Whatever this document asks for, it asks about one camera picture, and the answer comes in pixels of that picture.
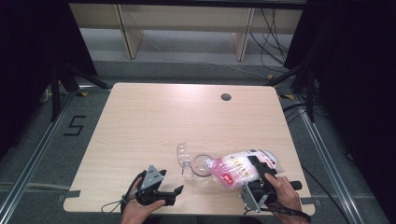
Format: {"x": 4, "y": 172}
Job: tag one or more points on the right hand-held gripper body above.
{"x": 252, "y": 197}

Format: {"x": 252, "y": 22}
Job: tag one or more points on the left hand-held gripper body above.
{"x": 152, "y": 178}

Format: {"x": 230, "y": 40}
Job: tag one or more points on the red and white pouch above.
{"x": 236, "y": 168}

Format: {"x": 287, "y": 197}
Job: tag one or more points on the clear glass measuring cup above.
{"x": 183, "y": 155}

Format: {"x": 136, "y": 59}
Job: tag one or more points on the person's right hand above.
{"x": 286, "y": 197}

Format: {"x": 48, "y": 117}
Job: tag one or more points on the person's left hand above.
{"x": 137, "y": 214}

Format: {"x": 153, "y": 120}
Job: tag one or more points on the grey tape strip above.
{"x": 71, "y": 194}
{"x": 307, "y": 200}

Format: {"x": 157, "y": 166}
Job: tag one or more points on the yellow black tape marker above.
{"x": 288, "y": 96}
{"x": 270, "y": 76}

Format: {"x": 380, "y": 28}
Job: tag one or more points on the black metal stand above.
{"x": 310, "y": 99}
{"x": 55, "y": 99}

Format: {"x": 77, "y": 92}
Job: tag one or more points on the grey floor strip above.
{"x": 31, "y": 186}

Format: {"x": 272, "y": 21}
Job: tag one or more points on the black curtain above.
{"x": 358, "y": 77}
{"x": 25, "y": 46}

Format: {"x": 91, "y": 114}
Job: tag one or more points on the beige wooden shelf unit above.
{"x": 186, "y": 17}

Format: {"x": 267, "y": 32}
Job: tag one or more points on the aluminium floor rail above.
{"x": 35, "y": 155}
{"x": 323, "y": 155}

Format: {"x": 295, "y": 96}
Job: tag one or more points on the short aluminium cross rail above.
{"x": 93, "y": 88}

